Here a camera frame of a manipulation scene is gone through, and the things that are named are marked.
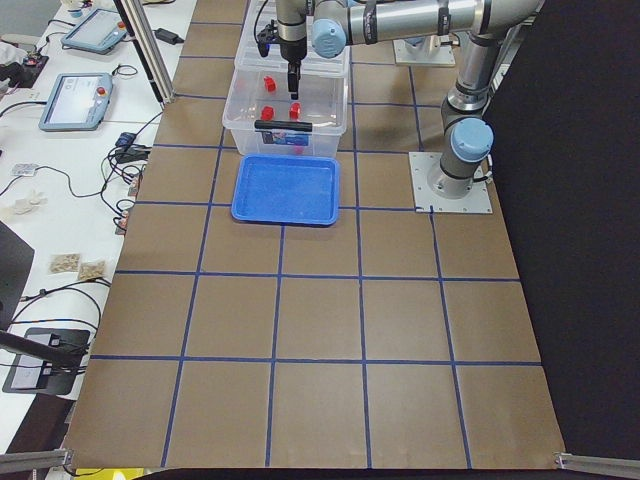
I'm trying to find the black camera stand base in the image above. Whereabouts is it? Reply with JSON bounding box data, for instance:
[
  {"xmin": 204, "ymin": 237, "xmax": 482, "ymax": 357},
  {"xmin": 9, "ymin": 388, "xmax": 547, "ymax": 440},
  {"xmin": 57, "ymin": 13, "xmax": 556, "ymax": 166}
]
[{"xmin": 1, "ymin": 327, "xmax": 90, "ymax": 396}]

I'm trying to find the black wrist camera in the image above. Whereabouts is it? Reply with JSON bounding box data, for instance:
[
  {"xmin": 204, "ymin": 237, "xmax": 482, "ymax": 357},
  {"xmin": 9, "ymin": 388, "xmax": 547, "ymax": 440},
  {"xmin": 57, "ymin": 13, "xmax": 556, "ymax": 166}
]
[{"xmin": 255, "ymin": 20, "xmax": 279, "ymax": 58}]

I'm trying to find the clear plastic storage box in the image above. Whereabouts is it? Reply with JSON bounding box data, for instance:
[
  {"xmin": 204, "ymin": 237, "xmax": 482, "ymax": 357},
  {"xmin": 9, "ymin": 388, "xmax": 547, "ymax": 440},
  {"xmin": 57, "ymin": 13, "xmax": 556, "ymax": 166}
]
[{"xmin": 222, "ymin": 69, "xmax": 348, "ymax": 157}]

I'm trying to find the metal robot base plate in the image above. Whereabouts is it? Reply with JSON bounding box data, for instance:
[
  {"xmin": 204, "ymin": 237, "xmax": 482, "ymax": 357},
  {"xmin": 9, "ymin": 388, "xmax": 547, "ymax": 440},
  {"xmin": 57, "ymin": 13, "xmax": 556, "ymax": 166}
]
[{"xmin": 408, "ymin": 152, "xmax": 493, "ymax": 215}]

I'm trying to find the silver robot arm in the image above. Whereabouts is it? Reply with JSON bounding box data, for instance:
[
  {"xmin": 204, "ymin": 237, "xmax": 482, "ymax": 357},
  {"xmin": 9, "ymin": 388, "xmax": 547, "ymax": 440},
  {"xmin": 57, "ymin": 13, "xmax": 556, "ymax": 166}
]
[{"xmin": 254, "ymin": 0, "xmax": 539, "ymax": 199}]

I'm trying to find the black box latch handle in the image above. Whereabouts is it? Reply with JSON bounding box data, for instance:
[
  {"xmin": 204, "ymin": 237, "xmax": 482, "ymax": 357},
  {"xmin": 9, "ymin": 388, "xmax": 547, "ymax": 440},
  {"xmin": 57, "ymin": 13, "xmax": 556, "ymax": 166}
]
[{"xmin": 254, "ymin": 120, "xmax": 313, "ymax": 132}]

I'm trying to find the aluminium frame post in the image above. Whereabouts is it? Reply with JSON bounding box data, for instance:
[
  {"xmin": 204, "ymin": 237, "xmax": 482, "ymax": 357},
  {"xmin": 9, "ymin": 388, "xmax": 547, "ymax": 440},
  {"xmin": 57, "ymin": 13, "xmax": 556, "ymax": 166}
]
[{"xmin": 114, "ymin": 0, "xmax": 175, "ymax": 105}]

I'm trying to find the blue teach pendant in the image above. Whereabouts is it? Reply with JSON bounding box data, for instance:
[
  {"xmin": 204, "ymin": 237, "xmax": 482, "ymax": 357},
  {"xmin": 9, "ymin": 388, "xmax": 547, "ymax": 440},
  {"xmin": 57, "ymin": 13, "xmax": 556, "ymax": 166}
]
[
  {"xmin": 39, "ymin": 73, "xmax": 113, "ymax": 132},
  {"xmin": 61, "ymin": 9, "xmax": 127, "ymax": 54}
]

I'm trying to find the clear plastic box lid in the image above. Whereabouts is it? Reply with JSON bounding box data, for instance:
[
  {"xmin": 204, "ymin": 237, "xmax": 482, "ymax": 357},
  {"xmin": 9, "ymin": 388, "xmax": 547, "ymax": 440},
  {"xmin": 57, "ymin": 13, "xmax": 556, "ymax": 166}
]
[{"xmin": 234, "ymin": 0, "xmax": 350, "ymax": 77}]

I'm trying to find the black power adapter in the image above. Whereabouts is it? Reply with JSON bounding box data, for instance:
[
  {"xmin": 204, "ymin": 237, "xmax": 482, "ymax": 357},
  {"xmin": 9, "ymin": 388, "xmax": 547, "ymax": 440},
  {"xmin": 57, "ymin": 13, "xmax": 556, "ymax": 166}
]
[{"xmin": 154, "ymin": 28, "xmax": 184, "ymax": 45}]

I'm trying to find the blue plastic tray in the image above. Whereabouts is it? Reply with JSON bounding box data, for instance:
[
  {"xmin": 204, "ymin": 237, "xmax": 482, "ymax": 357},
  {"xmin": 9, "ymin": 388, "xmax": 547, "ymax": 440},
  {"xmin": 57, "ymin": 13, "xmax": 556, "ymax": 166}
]
[{"xmin": 231, "ymin": 154, "xmax": 341, "ymax": 226}]

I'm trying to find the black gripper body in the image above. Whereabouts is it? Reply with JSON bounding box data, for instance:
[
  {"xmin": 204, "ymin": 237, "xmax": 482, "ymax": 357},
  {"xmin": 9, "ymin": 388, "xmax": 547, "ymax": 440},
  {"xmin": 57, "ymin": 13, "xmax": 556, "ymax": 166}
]
[{"xmin": 279, "ymin": 37, "xmax": 306, "ymax": 63}]

